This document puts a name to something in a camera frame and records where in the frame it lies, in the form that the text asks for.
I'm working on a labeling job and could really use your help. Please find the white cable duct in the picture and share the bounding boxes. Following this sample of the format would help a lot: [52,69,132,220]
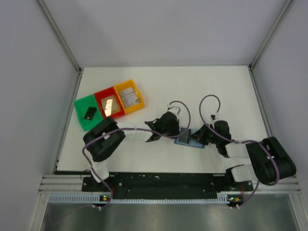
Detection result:
[48,193,244,205]

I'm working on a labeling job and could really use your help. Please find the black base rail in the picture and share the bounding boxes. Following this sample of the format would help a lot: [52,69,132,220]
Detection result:
[80,171,252,200]

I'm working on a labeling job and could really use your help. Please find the green plastic bin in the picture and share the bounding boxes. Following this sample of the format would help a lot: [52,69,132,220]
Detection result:
[74,94,103,131]

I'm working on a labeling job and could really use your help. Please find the yellow plastic bin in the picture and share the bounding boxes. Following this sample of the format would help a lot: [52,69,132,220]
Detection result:
[113,79,144,115]

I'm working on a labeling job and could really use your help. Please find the silver cards in yellow bin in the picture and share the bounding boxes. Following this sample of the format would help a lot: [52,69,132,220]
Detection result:
[119,87,140,108]

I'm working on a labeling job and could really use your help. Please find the blue leather card holder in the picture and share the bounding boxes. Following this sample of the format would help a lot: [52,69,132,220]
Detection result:
[174,127,205,149]

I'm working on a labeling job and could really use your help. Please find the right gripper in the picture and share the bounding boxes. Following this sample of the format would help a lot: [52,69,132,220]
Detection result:
[189,123,220,145]

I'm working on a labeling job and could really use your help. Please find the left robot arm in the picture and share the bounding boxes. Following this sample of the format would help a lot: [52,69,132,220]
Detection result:
[83,108,180,191]

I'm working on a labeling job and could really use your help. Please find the red plastic bin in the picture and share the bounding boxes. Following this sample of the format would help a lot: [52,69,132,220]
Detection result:
[94,87,125,119]

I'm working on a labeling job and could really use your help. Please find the gold cards in red bin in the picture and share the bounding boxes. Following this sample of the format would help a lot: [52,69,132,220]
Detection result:
[101,95,121,117]

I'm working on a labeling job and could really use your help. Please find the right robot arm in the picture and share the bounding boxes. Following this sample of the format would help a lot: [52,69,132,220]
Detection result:
[190,120,296,191]

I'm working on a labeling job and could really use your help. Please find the black credit card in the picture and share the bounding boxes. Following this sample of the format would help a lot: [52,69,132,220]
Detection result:
[178,128,191,144]
[84,107,97,120]

